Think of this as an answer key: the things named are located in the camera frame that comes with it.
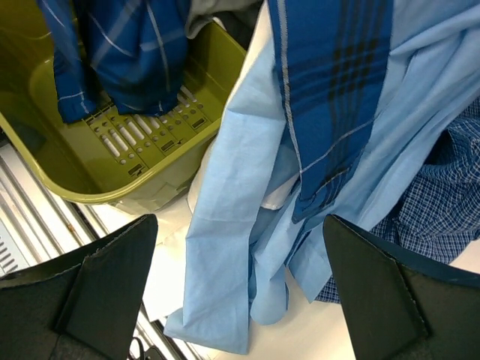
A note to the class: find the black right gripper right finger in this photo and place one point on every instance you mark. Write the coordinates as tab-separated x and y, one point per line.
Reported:
399	304

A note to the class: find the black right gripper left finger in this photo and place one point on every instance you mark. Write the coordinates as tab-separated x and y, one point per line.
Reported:
83	304

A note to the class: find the dark blue plaid shirt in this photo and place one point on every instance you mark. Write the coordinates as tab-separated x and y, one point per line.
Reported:
330	60

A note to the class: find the blue small-check shirt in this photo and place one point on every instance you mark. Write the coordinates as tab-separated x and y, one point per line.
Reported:
437	216

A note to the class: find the light blue shirt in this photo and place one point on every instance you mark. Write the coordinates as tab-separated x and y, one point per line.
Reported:
432	76

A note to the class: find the grey shirt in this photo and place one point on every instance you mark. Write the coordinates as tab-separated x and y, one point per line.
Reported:
200	13

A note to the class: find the olive green plastic basket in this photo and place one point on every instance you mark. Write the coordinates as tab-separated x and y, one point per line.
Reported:
109	102

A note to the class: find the aluminium mounting rail frame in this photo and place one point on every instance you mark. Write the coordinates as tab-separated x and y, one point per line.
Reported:
40	225

